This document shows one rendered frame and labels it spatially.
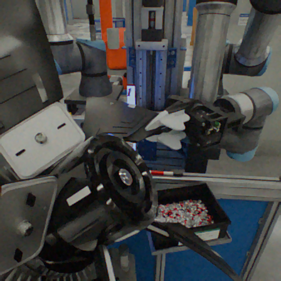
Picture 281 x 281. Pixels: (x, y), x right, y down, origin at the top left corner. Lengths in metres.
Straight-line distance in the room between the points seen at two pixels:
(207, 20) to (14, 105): 0.47
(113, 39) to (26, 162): 3.83
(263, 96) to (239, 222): 0.58
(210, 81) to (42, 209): 0.50
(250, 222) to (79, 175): 0.90
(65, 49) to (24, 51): 0.62
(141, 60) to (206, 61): 0.50
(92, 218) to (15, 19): 0.29
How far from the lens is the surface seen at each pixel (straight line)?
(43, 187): 0.24
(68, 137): 0.30
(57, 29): 0.97
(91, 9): 0.31
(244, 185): 0.90
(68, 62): 0.97
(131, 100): 0.70
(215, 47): 0.62
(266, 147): 2.68
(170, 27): 1.14
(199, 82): 0.62
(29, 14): 0.41
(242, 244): 1.17
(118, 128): 0.44
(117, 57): 4.19
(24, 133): 0.31
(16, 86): 0.33
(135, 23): 1.15
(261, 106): 0.61
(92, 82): 1.04
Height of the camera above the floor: 1.40
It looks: 31 degrees down
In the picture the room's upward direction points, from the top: straight up
